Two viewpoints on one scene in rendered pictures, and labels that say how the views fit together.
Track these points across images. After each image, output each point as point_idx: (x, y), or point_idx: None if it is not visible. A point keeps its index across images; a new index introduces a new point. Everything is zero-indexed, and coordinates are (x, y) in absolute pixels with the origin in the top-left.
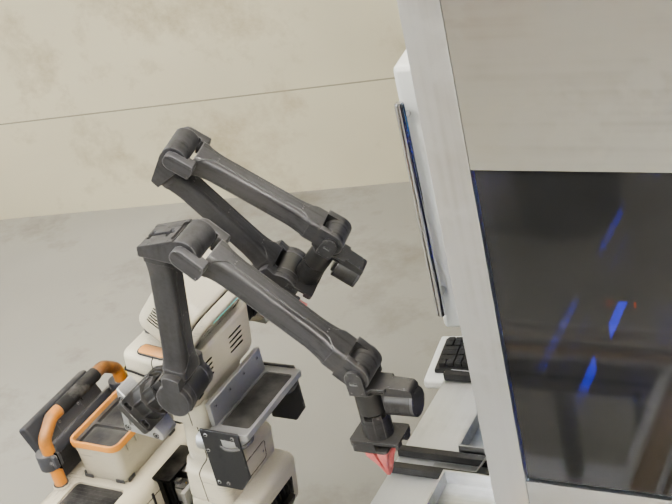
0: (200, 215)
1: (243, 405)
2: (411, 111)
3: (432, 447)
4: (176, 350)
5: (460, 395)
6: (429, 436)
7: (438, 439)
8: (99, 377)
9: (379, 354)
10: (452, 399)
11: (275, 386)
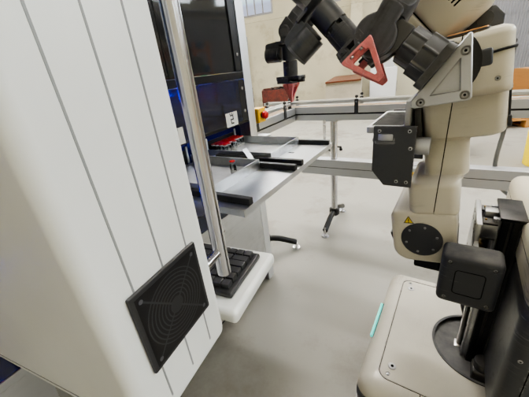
0: None
1: (404, 116)
2: None
3: (275, 172)
4: None
5: (246, 193)
6: (275, 176)
7: (270, 174)
8: None
9: (279, 29)
10: (252, 191)
11: (383, 122)
